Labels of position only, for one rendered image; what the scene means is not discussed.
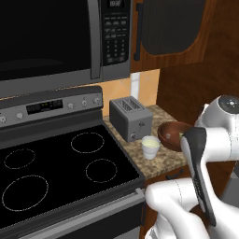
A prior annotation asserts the white glass of lemonade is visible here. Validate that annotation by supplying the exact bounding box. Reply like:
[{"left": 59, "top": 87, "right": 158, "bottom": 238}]
[{"left": 141, "top": 135, "right": 162, "bottom": 161}]

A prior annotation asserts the brown wooden bowl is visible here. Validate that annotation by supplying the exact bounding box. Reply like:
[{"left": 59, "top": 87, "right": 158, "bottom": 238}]
[{"left": 157, "top": 120, "right": 195, "bottom": 153}]

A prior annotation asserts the grey toaster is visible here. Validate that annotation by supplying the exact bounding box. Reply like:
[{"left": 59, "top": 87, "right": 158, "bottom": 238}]
[{"left": 108, "top": 95, "right": 154, "bottom": 143}]

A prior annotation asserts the black electric stove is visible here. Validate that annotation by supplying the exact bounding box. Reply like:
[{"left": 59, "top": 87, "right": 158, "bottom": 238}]
[{"left": 0, "top": 85, "right": 147, "bottom": 239}]

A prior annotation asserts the brown cupboard door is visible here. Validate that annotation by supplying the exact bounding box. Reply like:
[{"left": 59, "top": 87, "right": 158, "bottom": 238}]
[{"left": 130, "top": 0, "right": 217, "bottom": 73}]

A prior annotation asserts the black microwave oven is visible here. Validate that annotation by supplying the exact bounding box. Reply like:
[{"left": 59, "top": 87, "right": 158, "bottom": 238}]
[{"left": 0, "top": 0, "right": 133, "bottom": 99}]

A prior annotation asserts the black drawer handle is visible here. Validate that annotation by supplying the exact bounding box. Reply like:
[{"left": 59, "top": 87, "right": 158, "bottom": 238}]
[{"left": 165, "top": 169, "right": 185, "bottom": 181}]

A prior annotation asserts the grey microwave door handle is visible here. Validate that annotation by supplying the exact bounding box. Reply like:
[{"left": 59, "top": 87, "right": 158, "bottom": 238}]
[{"left": 87, "top": 0, "right": 104, "bottom": 80}]

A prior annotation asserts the black cupboard door handle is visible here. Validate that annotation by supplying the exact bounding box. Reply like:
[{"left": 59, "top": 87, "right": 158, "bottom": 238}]
[{"left": 134, "top": 2, "right": 144, "bottom": 62}]

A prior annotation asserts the grey oven door handle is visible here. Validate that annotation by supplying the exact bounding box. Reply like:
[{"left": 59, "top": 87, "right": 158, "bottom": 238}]
[{"left": 18, "top": 188, "right": 147, "bottom": 239}]

